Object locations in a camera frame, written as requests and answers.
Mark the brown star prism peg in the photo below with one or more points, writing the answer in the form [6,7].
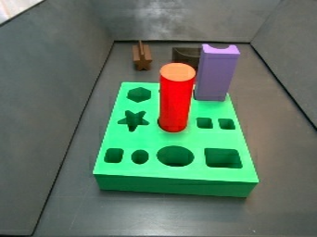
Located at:
[142,56]

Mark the black curved fixture stand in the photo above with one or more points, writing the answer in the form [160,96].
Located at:
[187,55]

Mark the red cylinder peg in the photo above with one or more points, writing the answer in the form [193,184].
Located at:
[176,86]

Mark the green shape sorter block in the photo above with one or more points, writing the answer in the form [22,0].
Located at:
[203,160]

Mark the purple notched block peg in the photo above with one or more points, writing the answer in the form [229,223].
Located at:
[216,70]

